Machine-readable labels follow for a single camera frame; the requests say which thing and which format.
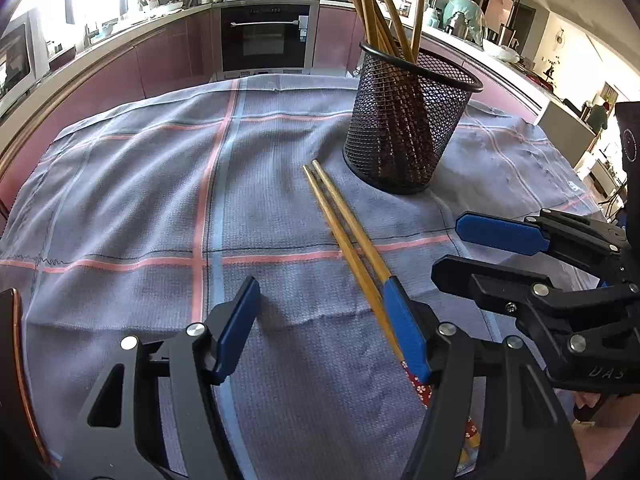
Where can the bunch of bamboo chopsticks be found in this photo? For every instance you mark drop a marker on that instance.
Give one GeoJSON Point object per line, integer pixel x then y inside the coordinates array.
{"type": "Point", "coordinates": [372, 15]}

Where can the white microwave oven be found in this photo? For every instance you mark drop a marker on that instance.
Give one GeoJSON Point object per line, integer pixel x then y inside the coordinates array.
{"type": "Point", "coordinates": [15, 60]}

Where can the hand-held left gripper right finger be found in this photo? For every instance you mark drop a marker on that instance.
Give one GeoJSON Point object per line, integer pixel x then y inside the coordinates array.
{"type": "Point", "coordinates": [405, 330]}

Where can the black built-in oven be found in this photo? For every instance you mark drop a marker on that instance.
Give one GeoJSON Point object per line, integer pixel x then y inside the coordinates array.
{"type": "Point", "coordinates": [265, 40]}

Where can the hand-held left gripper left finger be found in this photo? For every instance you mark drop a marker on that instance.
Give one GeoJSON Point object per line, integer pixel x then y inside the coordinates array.
{"type": "Point", "coordinates": [237, 330]}

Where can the pair of wooden chopsticks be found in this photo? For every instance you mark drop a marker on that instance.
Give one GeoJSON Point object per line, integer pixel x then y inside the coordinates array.
{"type": "Point", "coordinates": [350, 217]}

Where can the steel thermos flask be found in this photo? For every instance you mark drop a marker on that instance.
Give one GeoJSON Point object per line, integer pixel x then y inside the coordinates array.
{"type": "Point", "coordinates": [457, 25]}

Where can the grey checked tablecloth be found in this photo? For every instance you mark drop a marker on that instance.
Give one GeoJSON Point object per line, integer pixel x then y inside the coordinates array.
{"type": "Point", "coordinates": [125, 200]}

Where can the red-tipped bamboo chopstick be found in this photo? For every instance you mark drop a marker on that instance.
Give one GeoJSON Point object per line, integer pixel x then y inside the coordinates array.
{"type": "Point", "coordinates": [350, 255]}

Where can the person's right hand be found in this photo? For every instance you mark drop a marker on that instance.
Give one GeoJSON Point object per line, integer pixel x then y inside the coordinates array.
{"type": "Point", "coordinates": [610, 435]}

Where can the white serving bowl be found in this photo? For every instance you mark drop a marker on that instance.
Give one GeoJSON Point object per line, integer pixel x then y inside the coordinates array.
{"type": "Point", "coordinates": [501, 51]}

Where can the black mesh holder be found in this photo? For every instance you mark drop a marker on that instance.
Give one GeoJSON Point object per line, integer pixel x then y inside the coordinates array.
{"type": "Point", "coordinates": [400, 135]}

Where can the pink base cabinets window side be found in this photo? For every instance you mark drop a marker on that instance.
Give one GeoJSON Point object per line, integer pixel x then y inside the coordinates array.
{"type": "Point", "coordinates": [125, 70]}

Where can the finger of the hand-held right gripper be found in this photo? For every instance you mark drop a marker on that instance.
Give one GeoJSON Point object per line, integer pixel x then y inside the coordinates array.
{"type": "Point", "coordinates": [500, 232]}
{"type": "Point", "coordinates": [465, 275]}

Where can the dark smartphone copper edge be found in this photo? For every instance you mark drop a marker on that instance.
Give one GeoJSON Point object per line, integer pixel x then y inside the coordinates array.
{"type": "Point", "coordinates": [10, 360]}

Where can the green plastic-covered appliance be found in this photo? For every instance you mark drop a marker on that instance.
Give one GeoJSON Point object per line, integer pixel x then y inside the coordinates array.
{"type": "Point", "coordinates": [465, 10]}

